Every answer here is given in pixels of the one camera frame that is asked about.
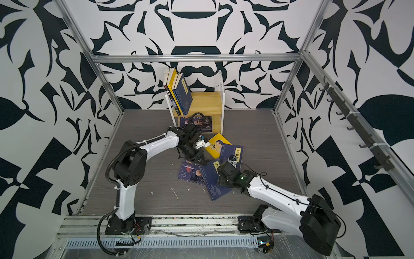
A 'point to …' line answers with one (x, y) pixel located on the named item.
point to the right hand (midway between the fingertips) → (223, 178)
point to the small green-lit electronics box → (264, 244)
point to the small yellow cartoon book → (215, 147)
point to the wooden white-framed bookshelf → (205, 103)
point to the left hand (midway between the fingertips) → (206, 162)
